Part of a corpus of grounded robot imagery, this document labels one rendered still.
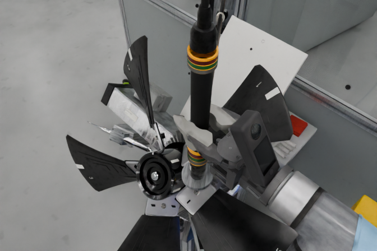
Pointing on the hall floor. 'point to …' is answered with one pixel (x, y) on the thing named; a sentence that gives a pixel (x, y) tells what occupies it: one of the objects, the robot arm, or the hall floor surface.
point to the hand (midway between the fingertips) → (188, 110)
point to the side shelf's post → (242, 195)
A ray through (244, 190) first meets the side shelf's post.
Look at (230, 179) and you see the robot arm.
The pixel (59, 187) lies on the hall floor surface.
